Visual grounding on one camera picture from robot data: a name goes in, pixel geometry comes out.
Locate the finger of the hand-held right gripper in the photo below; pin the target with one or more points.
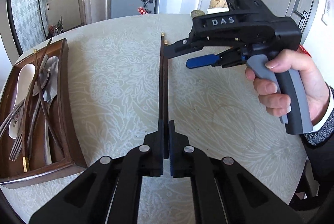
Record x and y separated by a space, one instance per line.
201 61
180 47

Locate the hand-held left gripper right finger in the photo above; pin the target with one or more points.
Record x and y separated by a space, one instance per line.
172 150

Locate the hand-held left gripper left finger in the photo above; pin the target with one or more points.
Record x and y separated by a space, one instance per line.
159 145

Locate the wooden tray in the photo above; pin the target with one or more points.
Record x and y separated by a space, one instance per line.
65 109

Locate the metal spoon face down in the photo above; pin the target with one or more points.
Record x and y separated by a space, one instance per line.
49 94

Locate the large metal spoon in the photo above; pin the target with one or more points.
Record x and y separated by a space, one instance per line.
53 66

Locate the metal fork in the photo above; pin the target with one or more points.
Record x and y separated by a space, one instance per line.
15 150

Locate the white ceramic spoon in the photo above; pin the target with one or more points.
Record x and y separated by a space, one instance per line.
24 75

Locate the person's right forearm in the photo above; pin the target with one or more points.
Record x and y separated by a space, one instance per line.
323 156

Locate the person's right hand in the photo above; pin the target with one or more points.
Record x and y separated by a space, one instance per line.
308 77

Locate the round brown stone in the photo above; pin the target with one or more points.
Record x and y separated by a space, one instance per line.
197 14

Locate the black floral fridge sticker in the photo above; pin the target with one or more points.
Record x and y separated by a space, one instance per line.
144 0

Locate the white kitchen cabinet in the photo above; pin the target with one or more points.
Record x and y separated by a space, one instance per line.
67 9

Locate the white wall switch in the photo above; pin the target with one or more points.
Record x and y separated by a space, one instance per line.
326 15

